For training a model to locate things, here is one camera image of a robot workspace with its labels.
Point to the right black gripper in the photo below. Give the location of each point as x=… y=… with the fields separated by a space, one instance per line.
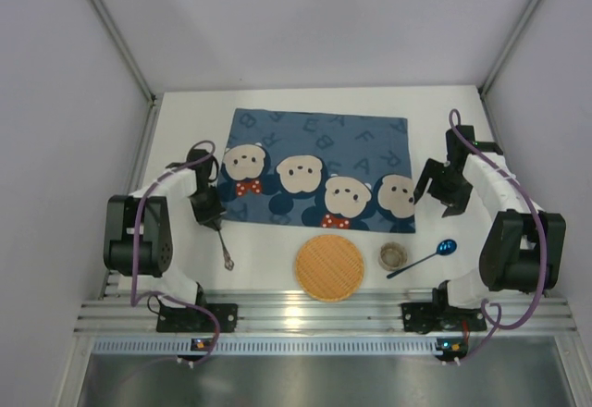
x=444 y=190

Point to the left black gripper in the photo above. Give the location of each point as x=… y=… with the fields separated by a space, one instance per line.
x=209 y=213

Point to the blue metallic spoon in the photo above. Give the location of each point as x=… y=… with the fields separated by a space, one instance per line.
x=444 y=248

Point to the silver fork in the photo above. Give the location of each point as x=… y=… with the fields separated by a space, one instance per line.
x=228 y=262

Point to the small beige cup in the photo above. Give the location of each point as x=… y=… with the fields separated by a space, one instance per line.
x=392 y=256

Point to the blue bear print placemat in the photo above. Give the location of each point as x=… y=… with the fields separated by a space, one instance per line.
x=318 y=170

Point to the round woven bamboo plate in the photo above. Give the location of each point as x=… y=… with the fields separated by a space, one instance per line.
x=329 y=268

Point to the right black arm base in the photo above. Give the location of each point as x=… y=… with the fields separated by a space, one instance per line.
x=438 y=316

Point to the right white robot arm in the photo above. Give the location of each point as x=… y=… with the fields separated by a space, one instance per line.
x=521 y=231

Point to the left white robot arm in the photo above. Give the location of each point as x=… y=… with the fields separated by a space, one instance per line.
x=138 y=241

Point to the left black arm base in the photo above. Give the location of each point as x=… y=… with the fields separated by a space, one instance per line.
x=187 y=320

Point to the aluminium mounting rail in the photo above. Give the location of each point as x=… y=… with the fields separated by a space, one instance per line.
x=266 y=311

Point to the perforated cable tray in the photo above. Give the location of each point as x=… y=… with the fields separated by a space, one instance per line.
x=277 y=346

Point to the left aluminium frame post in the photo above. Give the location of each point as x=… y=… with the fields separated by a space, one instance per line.
x=116 y=37

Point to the aluminium frame post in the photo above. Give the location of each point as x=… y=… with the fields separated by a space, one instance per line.
x=516 y=33
x=116 y=37

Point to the right aluminium frame post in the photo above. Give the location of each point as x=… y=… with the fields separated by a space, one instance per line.
x=516 y=33

